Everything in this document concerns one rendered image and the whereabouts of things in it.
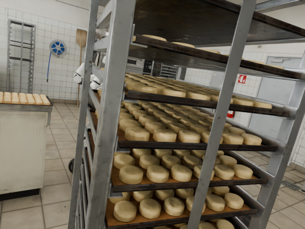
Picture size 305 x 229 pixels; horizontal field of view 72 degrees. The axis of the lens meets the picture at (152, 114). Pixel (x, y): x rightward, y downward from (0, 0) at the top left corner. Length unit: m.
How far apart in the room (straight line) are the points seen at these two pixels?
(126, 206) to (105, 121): 0.23
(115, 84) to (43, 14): 5.89
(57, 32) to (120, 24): 5.88
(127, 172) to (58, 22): 5.89
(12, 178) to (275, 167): 2.06
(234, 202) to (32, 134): 1.79
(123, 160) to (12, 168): 1.79
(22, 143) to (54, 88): 4.24
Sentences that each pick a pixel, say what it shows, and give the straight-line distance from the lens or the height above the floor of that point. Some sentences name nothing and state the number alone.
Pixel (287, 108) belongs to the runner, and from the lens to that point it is 0.61.
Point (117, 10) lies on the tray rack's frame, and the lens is 0.34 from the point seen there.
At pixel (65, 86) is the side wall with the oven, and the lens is 6.30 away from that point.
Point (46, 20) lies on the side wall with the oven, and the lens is 6.19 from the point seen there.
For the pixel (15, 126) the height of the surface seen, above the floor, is 0.70.
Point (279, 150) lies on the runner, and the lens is 0.62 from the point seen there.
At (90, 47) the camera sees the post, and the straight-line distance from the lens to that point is 0.94.
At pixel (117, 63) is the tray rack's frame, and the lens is 0.34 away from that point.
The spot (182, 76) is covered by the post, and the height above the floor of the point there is 1.35.
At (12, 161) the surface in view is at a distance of 2.20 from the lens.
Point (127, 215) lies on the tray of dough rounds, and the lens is 0.49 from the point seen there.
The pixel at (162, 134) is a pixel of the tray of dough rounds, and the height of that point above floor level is 1.24.
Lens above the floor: 1.37
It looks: 12 degrees down
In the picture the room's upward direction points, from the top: 10 degrees clockwise
